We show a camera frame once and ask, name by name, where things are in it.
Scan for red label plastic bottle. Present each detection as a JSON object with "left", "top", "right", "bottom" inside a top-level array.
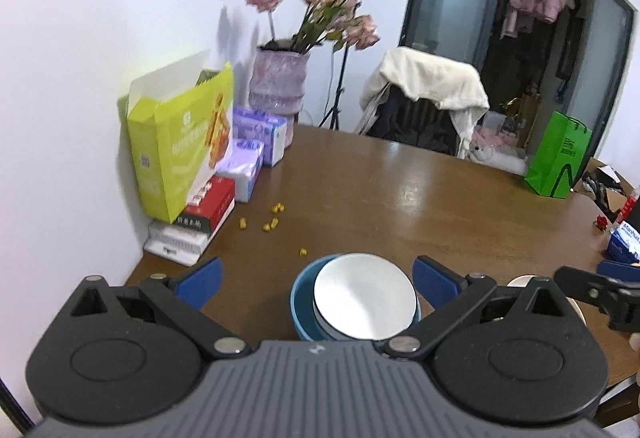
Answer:
[{"left": 617, "top": 185, "right": 640, "bottom": 224}]

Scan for glass sliding door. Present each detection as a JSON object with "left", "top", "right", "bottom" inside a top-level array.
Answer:
[{"left": 397, "top": 0, "right": 636, "bottom": 169}]

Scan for white plush toy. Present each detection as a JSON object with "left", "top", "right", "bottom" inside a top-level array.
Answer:
[{"left": 467, "top": 143, "right": 530, "bottom": 175}]

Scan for chair with white sweater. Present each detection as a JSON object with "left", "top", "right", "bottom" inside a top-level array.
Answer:
[{"left": 359, "top": 47, "right": 491, "bottom": 159}]

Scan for blue bowl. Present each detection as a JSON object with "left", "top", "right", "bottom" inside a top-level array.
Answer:
[{"left": 290, "top": 253, "right": 423, "bottom": 343}]

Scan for white flat box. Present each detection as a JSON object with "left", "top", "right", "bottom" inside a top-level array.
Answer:
[{"left": 143, "top": 219, "right": 217, "bottom": 267}]

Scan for yellow-green open carton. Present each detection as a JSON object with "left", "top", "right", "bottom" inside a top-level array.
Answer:
[{"left": 126, "top": 49, "right": 236, "bottom": 224}]

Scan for open cardboard box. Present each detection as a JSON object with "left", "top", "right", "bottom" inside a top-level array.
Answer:
[{"left": 572, "top": 157, "right": 628, "bottom": 216}]

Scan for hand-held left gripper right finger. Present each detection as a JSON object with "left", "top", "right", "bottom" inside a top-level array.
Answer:
[{"left": 382, "top": 255, "right": 573, "bottom": 361}]

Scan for beige plate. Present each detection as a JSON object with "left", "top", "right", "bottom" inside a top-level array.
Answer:
[{"left": 506, "top": 274, "right": 585, "bottom": 319}]

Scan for tall brown carton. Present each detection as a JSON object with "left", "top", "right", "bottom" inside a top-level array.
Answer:
[{"left": 517, "top": 93, "right": 542, "bottom": 149}]

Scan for blue tissue pack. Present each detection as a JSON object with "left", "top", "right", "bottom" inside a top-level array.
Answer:
[{"left": 606, "top": 219, "right": 640, "bottom": 265}]

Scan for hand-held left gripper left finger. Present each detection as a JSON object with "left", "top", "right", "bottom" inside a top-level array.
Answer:
[{"left": 70, "top": 255, "right": 251, "bottom": 361}]

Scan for green paper bag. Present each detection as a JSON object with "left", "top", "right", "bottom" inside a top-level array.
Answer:
[{"left": 524, "top": 111, "right": 593, "bottom": 199}]

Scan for red box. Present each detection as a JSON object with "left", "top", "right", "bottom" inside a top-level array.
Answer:
[{"left": 176, "top": 175, "right": 237, "bottom": 235}]

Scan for scattered yellow kernels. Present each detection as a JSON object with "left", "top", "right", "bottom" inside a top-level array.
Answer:
[{"left": 237, "top": 202, "right": 308, "bottom": 255}]

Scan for black tripod stand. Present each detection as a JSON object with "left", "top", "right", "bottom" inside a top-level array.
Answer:
[{"left": 318, "top": 0, "right": 351, "bottom": 129}]

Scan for black garment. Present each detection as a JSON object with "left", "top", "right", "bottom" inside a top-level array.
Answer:
[{"left": 370, "top": 86, "right": 458, "bottom": 156}]

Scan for purple tissue pack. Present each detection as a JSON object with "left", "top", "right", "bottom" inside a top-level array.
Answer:
[
  {"left": 232, "top": 107, "right": 289, "bottom": 167},
  {"left": 215, "top": 138, "right": 266, "bottom": 203}
]

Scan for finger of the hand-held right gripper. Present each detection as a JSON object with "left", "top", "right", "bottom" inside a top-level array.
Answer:
[
  {"left": 597, "top": 259, "right": 640, "bottom": 278},
  {"left": 554, "top": 265, "right": 640, "bottom": 333}
]

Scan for pink clothes pile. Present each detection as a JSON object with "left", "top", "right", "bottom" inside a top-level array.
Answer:
[{"left": 475, "top": 125, "right": 506, "bottom": 146}]

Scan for dark wooden chair with garments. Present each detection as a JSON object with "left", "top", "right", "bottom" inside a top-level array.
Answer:
[{"left": 367, "top": 86, "right": 461, "bottom": 156}]

